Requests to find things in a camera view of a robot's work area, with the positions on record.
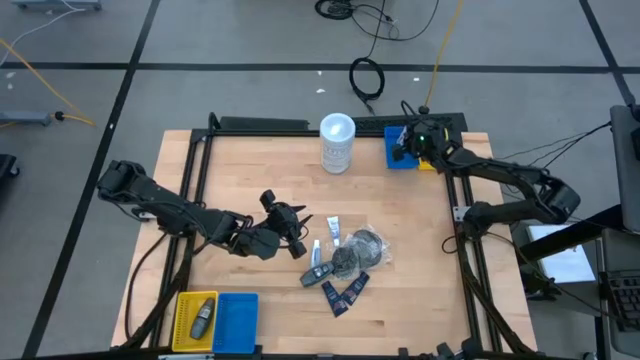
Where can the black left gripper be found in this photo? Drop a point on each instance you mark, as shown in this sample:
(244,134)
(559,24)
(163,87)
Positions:
(284,225)

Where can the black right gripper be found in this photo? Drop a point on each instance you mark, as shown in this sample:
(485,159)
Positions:
(432,142)

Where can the white toothpaste tube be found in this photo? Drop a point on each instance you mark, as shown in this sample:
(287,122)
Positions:
(333,231)

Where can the clear plastic item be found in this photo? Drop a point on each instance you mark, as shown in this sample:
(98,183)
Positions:
(315,254)

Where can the grey deodorant stick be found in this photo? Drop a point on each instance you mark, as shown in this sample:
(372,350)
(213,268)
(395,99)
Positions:
(316,274)
(202,319)

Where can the bagged black mesh sponge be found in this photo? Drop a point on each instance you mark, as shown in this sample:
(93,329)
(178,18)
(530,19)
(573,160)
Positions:
(370,245)
(344,261)

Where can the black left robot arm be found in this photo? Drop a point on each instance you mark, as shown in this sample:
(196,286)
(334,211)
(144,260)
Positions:
(150,192)

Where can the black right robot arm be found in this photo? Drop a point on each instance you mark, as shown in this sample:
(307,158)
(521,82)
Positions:
(500,172)

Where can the blue plastic basket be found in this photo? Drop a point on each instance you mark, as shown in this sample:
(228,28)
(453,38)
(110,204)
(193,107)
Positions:
(390,132)
(235,322)

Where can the white wipes canister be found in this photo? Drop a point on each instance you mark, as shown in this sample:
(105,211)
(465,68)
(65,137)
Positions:
(337,145)

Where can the white paper sheet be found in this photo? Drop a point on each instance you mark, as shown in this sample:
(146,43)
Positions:
(560,260)

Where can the grey side cart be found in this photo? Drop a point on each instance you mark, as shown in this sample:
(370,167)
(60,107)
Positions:
(625,165)

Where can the black keyboard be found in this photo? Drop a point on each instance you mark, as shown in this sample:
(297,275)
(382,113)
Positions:
(622,300)

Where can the grey power strip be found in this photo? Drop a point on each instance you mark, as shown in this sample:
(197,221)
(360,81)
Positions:
(25,118)

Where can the black caster base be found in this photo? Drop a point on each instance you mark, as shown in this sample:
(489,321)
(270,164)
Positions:
(7,165)

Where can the grey floor bar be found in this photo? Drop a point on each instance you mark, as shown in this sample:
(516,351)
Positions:
(55,4)

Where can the black table frame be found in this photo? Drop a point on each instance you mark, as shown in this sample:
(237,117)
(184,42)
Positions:
(250,133)

